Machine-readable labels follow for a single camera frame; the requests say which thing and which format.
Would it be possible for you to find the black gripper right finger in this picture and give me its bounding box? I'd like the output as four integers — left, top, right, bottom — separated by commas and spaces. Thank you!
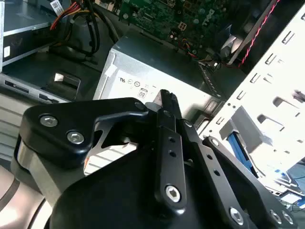
169, 92, 299, 229

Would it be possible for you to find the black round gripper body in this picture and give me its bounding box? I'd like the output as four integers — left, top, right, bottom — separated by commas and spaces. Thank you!
49, 143, 300, 229

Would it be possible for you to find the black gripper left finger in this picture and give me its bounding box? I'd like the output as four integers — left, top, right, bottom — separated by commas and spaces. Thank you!
18, 89, 188, 215

